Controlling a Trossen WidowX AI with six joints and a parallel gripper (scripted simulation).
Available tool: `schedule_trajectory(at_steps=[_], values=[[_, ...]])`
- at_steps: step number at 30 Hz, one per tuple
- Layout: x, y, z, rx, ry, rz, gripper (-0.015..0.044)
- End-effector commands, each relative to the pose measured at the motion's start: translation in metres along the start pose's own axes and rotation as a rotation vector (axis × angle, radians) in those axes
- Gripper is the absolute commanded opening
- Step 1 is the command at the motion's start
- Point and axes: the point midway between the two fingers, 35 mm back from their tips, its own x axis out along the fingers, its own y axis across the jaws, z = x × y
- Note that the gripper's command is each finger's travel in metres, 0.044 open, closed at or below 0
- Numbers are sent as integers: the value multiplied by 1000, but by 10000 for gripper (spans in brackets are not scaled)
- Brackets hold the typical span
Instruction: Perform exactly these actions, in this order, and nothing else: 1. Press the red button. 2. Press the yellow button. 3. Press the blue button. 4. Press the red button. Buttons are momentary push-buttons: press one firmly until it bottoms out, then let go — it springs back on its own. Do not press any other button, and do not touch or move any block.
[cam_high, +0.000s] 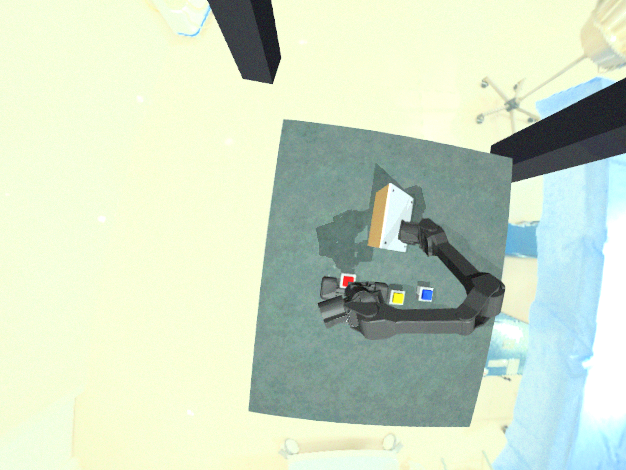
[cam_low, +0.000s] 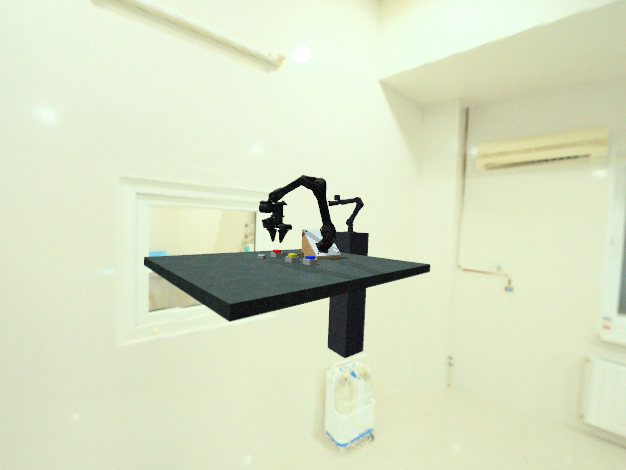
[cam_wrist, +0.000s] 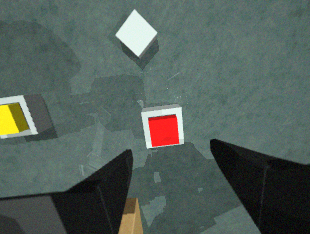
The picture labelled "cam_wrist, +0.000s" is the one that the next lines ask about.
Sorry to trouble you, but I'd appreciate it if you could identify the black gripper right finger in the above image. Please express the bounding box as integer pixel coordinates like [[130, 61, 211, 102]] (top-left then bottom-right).
[[210, 139, 310, 234]]

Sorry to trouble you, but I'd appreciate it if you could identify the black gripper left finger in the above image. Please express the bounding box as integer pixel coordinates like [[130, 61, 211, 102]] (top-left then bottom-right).
[[0, 149, 133, 234]]

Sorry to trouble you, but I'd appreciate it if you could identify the yellow button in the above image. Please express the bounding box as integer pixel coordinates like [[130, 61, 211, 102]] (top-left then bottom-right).
[[0, 93, 52, 139]]

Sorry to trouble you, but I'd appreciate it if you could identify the red button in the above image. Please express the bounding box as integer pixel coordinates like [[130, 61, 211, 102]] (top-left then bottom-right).
[[141, 104, 184, 148]]

